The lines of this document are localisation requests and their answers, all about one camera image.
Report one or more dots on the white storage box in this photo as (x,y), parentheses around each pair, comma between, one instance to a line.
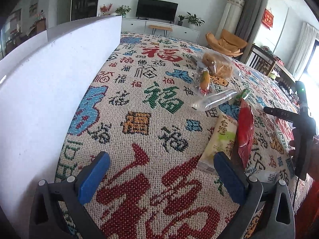
(49,79)

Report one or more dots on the wooden stool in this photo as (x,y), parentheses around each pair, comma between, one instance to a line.
(159,27)

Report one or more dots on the person's right hand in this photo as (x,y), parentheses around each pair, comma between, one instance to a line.
(292,144)

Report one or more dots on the dining table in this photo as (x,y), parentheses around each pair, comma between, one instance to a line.
(284,72)

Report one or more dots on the small green snack packet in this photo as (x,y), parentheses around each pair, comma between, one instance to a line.
(243,94)

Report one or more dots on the bread loaf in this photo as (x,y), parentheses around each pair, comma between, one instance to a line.
(219,64)

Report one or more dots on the orange lounge chair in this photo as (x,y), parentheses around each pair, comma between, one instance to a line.
(229,42)

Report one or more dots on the dark wooden chair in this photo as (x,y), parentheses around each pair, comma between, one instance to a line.
(259,57)

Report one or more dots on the red wall hanging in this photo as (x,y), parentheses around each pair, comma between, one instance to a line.
(268,18)

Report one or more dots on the leafy plant in white pot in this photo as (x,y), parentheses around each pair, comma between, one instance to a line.
(193,20)

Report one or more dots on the sliding glass door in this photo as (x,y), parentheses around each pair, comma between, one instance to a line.
(11,34)

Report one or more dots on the printed woven blanket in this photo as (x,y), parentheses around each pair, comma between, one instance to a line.
(149,129)

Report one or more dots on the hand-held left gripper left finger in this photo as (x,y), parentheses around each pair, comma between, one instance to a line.
(94,176)

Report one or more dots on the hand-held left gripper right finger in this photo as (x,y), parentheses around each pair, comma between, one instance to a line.
(228,176)

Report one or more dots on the standing air conditioner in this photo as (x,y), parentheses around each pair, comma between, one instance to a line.
(233,17)

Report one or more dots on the white curtain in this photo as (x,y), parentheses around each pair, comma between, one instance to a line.
(301,49)

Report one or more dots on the red snack packet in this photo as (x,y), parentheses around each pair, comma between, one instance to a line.
(245,129)

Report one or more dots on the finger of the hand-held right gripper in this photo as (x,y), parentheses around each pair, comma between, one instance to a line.
(279,112)

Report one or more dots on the small plant in black pot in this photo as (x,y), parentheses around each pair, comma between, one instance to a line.
(180,22)

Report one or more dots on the clear silver snack packet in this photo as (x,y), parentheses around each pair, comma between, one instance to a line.
(214,100)

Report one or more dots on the dark glass cabinet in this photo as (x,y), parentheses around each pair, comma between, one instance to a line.
(84,0)

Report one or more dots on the orange snack packet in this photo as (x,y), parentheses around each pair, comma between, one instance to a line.
(204,82)

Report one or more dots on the green potted plant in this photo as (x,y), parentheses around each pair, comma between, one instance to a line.
(123,10)

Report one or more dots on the white television cabinet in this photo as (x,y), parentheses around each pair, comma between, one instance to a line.
(184,31)

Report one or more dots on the red flowers in vase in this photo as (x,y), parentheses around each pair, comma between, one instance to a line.
(106,8)

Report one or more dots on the framed wall picture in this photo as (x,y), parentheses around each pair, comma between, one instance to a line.
(34,6)

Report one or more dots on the black television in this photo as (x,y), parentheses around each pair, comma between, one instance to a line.
(157,10)

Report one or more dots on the grey curtain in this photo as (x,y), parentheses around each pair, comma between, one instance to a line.
(249,12)

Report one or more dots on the white and green snack packet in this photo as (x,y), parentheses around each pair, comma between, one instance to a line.
(221,139)

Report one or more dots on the wooden sideboard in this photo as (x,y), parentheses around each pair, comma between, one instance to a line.
(41,26)

